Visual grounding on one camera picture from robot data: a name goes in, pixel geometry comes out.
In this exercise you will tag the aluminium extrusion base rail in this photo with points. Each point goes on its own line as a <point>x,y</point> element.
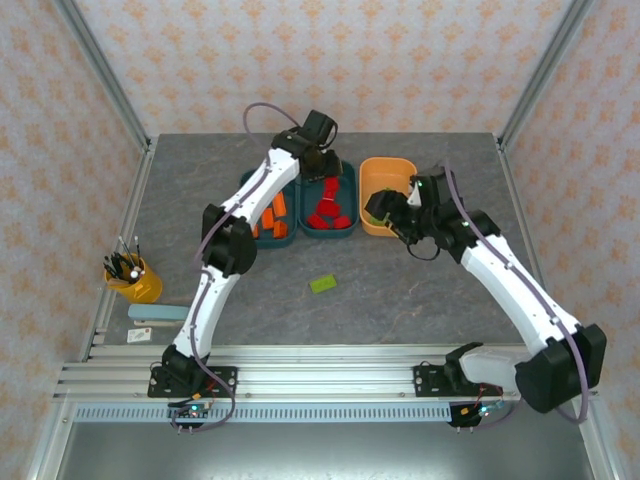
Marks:
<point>325,372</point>

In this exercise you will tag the long green lego brick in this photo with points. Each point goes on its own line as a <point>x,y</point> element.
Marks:
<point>373,219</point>
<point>323,284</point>

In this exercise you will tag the yellow pen cup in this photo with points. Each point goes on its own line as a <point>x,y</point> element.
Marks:
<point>147,290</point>

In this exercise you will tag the teal eraser block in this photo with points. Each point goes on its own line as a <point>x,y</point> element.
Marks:
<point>157,314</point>

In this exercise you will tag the orange plastic container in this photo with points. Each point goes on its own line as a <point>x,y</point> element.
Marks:
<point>387,172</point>

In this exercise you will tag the long orange lego brick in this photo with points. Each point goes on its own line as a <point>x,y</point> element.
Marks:
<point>279,204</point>

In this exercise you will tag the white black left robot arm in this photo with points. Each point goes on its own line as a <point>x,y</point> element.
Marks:
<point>200,310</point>

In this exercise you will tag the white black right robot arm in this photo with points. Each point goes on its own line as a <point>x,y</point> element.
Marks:
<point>520,300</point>

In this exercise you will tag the aluminium frame post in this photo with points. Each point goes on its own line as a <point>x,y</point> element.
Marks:
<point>103,70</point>
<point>546,70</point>

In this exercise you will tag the grey metal sheet panel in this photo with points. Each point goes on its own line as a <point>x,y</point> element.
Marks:
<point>325,450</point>

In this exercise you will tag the black marker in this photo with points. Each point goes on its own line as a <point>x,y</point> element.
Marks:
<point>111,265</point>
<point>121,262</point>

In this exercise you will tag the teal plastic container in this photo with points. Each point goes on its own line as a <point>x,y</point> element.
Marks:
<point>250,182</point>
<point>350,200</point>

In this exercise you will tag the aluminium table side rail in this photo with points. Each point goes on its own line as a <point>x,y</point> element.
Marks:
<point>144,165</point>
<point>517,200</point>

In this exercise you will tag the small white card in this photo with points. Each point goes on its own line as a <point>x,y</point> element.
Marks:
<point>139,335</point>

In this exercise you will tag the black controller board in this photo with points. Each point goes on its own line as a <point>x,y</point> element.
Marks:
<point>192,412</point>
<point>475,412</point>

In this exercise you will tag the white round-tipped pen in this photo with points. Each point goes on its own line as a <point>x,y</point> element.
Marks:
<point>135,274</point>

